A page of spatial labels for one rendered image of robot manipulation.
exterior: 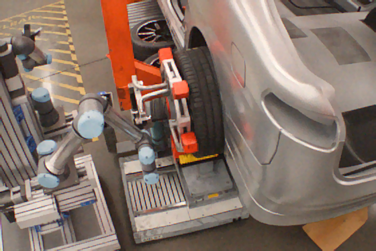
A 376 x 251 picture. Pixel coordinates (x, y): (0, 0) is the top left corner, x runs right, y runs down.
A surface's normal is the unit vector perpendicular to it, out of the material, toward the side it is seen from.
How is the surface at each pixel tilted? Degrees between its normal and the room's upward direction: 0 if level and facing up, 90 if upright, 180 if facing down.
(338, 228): 1
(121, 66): 90
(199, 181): 0
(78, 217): 0
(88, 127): 85
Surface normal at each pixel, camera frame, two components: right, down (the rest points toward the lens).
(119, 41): 0.24, 0.65
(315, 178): -0.16, 0.67
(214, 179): -0.05, -0.73
